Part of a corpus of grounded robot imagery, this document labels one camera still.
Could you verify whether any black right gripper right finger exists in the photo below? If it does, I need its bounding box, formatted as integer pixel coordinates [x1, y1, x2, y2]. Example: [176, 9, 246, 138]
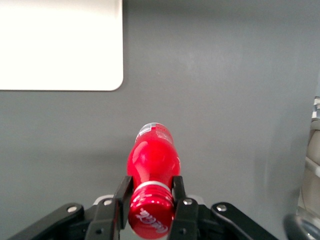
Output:
[166, 175, 279, 240]

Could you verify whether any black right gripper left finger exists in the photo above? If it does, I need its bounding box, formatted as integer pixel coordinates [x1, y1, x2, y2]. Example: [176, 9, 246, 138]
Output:
[9, 175, 134, 240]

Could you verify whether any red coke bottle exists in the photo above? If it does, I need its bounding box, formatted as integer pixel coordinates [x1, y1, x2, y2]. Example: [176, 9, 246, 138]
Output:
[126, 121, 182, 240]

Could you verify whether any beige plastic tray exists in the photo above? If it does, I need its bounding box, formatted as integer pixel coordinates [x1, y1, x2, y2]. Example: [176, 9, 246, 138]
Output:
[0, 0, 124, 92]

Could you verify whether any grey round object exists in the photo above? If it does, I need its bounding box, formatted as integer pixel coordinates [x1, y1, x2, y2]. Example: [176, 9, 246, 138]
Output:
[283, 213, 320, 240]

